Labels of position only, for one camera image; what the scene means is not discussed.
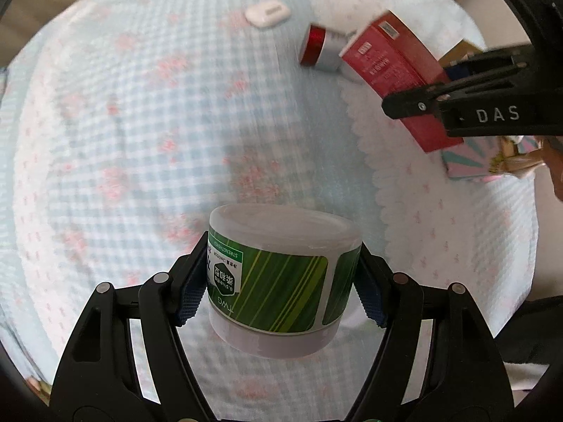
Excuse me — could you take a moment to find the white scalloped-edge towel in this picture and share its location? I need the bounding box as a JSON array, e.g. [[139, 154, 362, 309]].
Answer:
[[303, 0, 542, 344]]

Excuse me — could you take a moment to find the white tub with green label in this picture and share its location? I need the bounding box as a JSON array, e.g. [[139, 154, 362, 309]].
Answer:
[[207, 204, 363, 359]]

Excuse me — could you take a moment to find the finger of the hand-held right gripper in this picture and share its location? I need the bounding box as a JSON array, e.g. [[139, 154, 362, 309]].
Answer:
[[381, 64, 536, 120], [442, 43, 534, 82]]

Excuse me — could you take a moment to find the pastel striped box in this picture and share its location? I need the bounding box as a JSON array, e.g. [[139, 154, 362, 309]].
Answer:
[[441, 135, 544, 182]]

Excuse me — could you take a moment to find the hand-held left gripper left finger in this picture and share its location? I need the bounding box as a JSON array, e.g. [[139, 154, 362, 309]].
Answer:
[[49, 231, 212, 422]]

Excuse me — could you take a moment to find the red and silver cylinder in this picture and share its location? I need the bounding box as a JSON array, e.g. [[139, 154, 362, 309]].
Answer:
[[298, 24, 358, 73]]

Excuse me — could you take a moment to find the white earbuds case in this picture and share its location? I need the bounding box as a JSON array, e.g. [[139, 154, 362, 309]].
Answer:
[[245, 2, 291, 30]]

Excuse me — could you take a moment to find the blue checkered blanket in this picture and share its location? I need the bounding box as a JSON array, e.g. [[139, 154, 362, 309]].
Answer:
[[0, 0, 397, 422]]

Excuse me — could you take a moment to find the gold cardboard box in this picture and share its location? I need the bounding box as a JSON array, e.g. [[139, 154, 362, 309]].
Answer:
[[439, 39, 485, 68]]

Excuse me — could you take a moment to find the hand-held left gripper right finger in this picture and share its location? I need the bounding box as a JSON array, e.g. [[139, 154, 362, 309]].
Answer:
[[351, 246, 515, 422]]

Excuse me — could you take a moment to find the red cardboard box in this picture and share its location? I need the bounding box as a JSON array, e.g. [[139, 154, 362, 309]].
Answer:
[[339, 9, 465, 154]]

